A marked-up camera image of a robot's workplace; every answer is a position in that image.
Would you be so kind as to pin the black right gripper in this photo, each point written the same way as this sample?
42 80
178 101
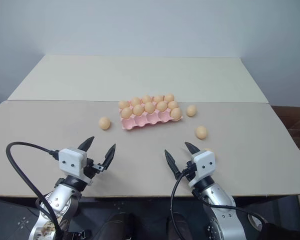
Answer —
190 172

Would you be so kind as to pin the dark rounded shape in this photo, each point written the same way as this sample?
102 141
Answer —
178 226
120 225

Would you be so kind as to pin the tan egg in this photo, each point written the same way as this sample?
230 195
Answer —
176 114
158 98
126 112
149 107
169 97
201 132
124 104
161 106
104 123
191 110
173 105
138 109
208 150
136 101
147 99

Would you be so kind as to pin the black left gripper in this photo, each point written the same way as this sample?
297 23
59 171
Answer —
90 168

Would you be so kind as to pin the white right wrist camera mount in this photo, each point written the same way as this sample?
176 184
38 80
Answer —
205 162

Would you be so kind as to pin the pink egg tray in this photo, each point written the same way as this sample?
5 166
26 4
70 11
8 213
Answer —
140 123

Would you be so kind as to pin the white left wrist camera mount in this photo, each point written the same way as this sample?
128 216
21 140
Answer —
70 160

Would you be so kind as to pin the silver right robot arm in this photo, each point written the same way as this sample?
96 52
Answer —
222 202

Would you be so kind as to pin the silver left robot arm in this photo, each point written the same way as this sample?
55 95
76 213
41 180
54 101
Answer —
57 200

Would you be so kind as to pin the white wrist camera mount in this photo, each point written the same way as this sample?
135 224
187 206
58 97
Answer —
205 162
70 160

